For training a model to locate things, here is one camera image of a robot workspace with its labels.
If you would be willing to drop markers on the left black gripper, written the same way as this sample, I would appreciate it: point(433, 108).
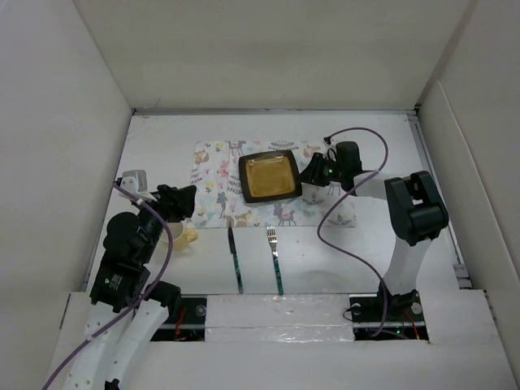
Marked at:
point(178, 202)

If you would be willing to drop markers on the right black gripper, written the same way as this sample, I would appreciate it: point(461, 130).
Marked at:
point(312, 173)

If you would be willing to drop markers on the yellow mug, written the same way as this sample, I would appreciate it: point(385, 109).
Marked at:
point(181, 236)

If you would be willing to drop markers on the square black yellow plate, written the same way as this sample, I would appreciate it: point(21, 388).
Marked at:
point(269, 176)

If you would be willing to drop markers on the patterned cloth placemat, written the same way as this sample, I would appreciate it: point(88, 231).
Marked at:
point(219, 201)

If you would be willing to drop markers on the fork with green handle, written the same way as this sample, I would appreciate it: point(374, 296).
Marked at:
point(272, 241)

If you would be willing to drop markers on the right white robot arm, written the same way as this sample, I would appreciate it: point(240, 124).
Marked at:
point(416, 209)

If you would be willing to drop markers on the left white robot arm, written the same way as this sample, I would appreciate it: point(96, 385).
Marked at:
point(129, 301)

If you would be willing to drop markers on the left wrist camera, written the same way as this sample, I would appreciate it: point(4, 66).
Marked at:
point(134, 182)

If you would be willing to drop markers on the knife with green handle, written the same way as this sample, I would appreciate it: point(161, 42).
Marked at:
point(232, 247)

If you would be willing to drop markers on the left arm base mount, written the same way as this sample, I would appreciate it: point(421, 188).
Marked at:
point(188, 324)

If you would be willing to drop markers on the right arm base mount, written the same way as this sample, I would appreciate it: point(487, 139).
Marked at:
point(400, 317)

